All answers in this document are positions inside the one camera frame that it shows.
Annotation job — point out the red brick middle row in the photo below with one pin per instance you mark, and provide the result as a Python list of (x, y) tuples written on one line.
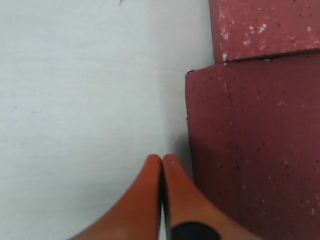
[(247, 29)]

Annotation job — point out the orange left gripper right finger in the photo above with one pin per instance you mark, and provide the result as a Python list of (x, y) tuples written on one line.
[(188, 214)]

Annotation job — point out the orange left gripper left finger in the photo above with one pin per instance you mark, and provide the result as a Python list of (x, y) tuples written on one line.
[(137, 214)]

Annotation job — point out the red brick front left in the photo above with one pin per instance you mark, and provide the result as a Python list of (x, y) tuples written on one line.
[(254, 133)]

